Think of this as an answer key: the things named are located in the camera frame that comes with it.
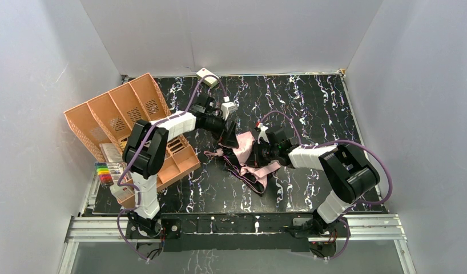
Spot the black and pink folding umbrella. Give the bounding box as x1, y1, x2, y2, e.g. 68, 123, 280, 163
203, 132, 281, 195

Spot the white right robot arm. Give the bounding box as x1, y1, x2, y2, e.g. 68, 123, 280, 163
248, 125, 380, 229

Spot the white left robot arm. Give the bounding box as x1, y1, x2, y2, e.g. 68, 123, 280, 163
123, 95, 239, 220

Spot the white small box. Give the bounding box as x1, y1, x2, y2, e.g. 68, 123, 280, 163
196, 67, 219, 87

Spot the white paper pad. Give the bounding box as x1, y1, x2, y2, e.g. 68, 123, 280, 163
98, 143, 123, 163

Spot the orange plastic desk organizer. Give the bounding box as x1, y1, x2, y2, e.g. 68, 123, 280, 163
64, 73, 200, 191

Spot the colourful marker set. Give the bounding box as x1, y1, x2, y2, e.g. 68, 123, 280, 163
95, 162, 114, 187

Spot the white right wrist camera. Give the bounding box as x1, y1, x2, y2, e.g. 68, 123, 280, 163
256, 122, 269, 144

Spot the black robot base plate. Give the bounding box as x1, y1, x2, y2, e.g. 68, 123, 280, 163
126, 213, 350, 256

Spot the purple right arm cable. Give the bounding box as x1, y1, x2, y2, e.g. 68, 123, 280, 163
259, 110, 394, 261

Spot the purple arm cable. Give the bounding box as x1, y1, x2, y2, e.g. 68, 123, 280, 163
259, 110, 394, 261
116, 74, 228, 261

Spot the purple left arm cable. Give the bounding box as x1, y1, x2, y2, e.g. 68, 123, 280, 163
116, 74, 228, 261

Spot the aluminium frame rail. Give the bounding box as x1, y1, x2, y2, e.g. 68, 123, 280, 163
59, 164, 415, 273

